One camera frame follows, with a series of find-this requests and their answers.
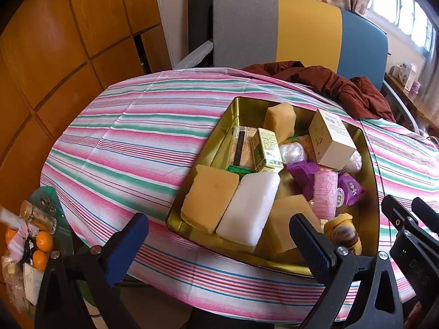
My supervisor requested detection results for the small green box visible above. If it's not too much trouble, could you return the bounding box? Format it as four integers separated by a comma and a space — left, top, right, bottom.
251, 128, 285, 174

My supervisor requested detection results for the grey yellow blue chair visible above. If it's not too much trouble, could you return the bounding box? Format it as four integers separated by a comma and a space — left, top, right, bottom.
173, 0, 422, 134

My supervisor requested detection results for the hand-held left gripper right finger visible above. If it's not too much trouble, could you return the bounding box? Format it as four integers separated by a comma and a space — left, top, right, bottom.
289, 214, 405, 329

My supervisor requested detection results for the clear bag of snacks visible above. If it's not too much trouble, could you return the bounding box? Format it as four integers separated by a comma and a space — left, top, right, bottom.
0, 254, 28, 312

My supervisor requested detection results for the white foam block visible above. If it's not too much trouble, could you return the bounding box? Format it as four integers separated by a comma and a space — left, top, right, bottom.
216, 171, 281, 247

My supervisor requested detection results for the clear snack bar packet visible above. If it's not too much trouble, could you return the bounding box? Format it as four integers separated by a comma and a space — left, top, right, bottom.
224, 125, 259, 174

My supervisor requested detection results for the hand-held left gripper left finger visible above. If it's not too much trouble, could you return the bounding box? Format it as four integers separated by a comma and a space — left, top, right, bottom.
34, 213, 149, 329

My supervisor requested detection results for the striped tablecloth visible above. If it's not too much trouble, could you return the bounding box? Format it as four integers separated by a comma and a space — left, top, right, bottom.
39, 66, 439, 323

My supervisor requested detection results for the wooden side desk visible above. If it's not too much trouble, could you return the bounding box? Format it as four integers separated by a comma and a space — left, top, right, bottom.
384, 72, 439, 134

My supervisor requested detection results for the person's right hand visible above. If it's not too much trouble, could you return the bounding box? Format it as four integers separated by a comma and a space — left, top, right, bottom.
408, 302, 439, 329

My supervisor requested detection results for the glass side table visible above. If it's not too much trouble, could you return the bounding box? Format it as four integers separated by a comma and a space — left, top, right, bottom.
21, 185, 97, 316

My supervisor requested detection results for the tall white box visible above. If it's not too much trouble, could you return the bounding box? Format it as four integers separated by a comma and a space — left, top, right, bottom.
401, 62, 418, 91

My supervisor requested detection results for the tan mesh scrubber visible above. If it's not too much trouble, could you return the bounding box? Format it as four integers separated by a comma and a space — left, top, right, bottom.
295, 135, 318, 161

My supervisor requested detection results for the wooden wardrobe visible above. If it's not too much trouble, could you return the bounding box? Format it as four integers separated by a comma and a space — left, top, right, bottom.
0, 0, 172, 316

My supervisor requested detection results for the large yellow sponge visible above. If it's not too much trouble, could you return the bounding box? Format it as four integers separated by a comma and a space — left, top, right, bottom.
266, 195, 325, 254
180, 164, 240, 235

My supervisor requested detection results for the black rolled mat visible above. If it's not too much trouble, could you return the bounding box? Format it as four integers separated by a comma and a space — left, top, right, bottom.
188, 0, 215, 67

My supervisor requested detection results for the window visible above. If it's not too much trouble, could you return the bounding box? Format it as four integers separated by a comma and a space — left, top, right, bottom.
365, 0, 436, 55

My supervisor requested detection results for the glass spice jar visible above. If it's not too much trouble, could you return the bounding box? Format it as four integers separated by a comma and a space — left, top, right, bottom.
20, 199, 57, 234

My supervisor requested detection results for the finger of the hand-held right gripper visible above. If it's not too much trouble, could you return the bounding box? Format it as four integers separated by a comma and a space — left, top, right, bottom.
382, 195, 417, 235
412, 197, 439, 237

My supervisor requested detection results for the brown-red jacket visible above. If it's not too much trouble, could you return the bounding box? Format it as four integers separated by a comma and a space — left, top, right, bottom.
242, 61, 396, 122

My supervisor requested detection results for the gold tin box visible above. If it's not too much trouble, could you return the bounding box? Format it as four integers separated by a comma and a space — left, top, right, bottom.
165, 97, 379, 277

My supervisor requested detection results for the white paper card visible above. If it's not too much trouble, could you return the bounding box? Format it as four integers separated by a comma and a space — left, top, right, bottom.
23, 265, 43, 305

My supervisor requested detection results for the beige cardboard box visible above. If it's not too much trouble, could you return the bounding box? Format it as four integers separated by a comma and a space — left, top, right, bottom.
308, 109, 358, 168

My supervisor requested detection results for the purple packet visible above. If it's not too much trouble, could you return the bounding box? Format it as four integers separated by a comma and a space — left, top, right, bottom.
287, 162, 321, 201
338, 171, 365, 206

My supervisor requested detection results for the clear plastic bag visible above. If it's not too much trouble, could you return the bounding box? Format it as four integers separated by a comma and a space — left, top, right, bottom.
346, 151, 363, 174
278, 142, 308, 165

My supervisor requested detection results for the small yellow sponge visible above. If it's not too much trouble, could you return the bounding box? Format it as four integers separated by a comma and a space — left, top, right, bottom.
263, 103, 297, 144

